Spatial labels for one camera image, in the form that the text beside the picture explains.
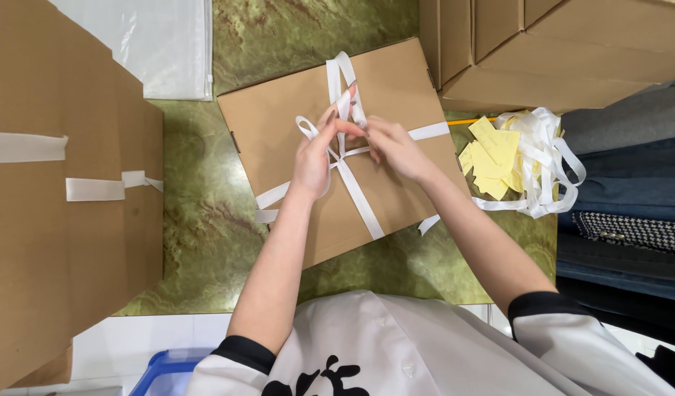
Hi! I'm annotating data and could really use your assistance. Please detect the person's right hand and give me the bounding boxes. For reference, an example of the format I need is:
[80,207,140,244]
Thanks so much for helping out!
[364,115,444,186]

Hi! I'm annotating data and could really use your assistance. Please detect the person's left hand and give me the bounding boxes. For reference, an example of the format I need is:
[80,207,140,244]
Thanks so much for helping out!
[290,82,368,202]

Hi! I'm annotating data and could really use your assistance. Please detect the white ribbon round box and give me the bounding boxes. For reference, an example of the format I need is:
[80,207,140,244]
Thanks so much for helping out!
[254,51,452,242]

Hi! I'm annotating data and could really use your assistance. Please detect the flat brown cardboard box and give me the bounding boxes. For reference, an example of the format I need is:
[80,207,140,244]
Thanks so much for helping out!
[216,37,471,270]

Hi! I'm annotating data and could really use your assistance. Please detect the pile of yellow paper notes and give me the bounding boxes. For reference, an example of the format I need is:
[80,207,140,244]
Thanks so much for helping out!
[458,115,536,201]

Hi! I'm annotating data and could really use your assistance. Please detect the narrow brown cardboard carton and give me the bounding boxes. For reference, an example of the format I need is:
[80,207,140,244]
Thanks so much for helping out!
[419,0,477,92]

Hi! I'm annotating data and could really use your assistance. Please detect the heap of loose white ribbons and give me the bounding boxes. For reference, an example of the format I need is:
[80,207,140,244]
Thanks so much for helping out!
[472,107,587,220]

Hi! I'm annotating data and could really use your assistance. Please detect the large brown cardboard carton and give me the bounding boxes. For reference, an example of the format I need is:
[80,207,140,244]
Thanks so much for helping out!
[439,0,675,114]

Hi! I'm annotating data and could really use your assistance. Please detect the person's white black shirt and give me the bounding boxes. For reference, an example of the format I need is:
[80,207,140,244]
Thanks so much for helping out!
[185,290,675,396]

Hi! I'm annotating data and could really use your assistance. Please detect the clear plastic bag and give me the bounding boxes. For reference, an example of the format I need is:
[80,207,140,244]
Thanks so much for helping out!
[48,0,214,102]

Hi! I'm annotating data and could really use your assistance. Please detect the grey folded garment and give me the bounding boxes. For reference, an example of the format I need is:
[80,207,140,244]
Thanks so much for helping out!
[560,76,675,156]

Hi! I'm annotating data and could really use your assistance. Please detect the blue denim garments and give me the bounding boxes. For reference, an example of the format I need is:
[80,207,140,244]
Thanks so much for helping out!
[555,135,675,304]

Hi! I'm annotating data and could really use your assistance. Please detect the black white houndstooth garment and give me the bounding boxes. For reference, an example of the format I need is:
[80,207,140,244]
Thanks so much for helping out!
[572,210,675,257]

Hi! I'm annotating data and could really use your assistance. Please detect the narrow white ribbon band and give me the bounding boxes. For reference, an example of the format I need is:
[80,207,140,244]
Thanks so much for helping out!
[66,170,165,202]

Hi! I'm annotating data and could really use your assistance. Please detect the blue plastic bin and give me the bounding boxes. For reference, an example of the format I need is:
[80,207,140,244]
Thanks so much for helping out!
[128,348,216,396]

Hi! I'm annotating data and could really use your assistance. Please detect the stack of brown cardboard boxes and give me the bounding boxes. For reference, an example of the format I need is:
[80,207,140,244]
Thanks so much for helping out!
[0,0,165,396]

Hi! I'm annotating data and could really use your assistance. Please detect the wide white ribbon band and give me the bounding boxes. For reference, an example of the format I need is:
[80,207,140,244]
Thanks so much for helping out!
[0,131,69,165]

